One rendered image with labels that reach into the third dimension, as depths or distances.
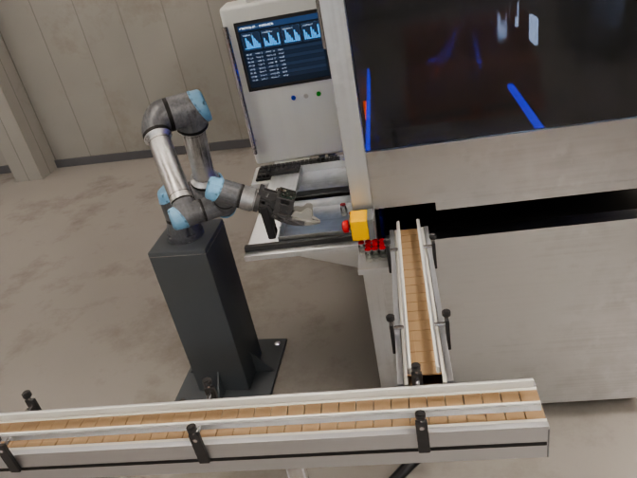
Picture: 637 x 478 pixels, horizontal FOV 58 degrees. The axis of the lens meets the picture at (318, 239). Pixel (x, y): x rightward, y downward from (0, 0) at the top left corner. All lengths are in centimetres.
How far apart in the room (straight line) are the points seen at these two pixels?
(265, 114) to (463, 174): 128
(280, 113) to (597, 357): 171
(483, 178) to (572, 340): 73
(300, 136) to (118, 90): 322
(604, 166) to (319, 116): 139
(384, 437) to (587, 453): 131
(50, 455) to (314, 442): 61
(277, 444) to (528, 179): 108
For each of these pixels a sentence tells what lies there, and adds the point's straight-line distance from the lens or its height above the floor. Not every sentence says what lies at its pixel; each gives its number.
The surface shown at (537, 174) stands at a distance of 187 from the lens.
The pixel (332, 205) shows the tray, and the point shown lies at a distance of 221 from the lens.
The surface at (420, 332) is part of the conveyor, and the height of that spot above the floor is 93.
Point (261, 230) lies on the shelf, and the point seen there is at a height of 88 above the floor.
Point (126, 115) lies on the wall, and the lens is 589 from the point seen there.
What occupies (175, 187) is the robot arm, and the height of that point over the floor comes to 118.
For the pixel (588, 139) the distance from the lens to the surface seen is 186.
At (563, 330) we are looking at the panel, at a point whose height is 45.
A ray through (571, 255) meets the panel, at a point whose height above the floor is 76.
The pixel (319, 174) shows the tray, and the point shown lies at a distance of 248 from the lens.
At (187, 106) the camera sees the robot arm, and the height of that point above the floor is 136.
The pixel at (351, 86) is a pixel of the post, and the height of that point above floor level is 142.
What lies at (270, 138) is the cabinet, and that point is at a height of 93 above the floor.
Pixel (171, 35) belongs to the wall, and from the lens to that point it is 546.
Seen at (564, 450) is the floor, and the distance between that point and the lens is 245.
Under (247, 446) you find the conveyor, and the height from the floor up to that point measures 92.
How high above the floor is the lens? 189
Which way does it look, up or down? 30 degrees down
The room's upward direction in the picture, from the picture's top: 11 degrees counter-clockwise
